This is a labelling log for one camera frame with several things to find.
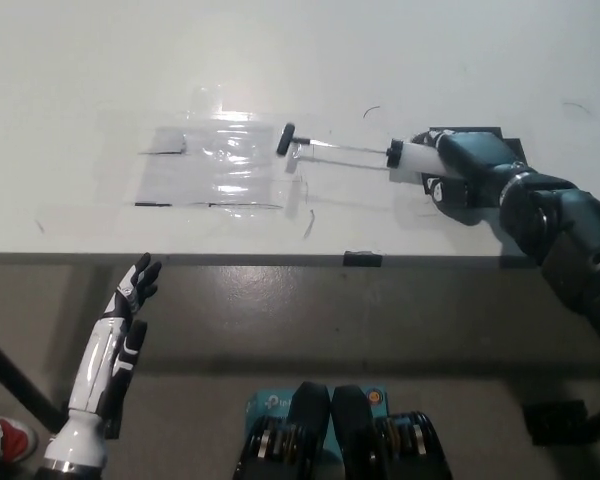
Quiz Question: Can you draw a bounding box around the small white air pump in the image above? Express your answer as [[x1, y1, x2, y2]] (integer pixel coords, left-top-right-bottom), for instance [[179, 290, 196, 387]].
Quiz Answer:
[[275, 122, 464, 182]]

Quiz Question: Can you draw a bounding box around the red and white shoe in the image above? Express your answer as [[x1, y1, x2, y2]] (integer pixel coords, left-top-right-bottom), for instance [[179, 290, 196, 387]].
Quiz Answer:
[[0, 415, 39, 470]]

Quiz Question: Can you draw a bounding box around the black tape patch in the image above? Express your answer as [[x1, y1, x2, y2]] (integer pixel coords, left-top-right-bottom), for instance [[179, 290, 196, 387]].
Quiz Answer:
[[422, 125, 529, 211]]

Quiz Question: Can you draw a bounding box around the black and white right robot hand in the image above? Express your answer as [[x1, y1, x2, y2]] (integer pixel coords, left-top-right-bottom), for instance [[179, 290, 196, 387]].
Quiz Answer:
[[412, 127, 530, 209]]

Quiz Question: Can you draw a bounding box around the teal cardboard router box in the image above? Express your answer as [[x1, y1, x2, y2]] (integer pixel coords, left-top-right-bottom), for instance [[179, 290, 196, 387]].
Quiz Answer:
[[244, 384, 387, 464]]

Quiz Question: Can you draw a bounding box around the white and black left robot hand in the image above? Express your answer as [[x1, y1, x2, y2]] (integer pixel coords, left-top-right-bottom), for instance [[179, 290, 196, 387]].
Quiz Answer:
[[43, 252, 164, 465]]

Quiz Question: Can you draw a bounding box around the small black tape piece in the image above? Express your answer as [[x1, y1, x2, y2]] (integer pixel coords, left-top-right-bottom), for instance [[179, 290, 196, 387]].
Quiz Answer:
[[343, 249, 383, 268]]

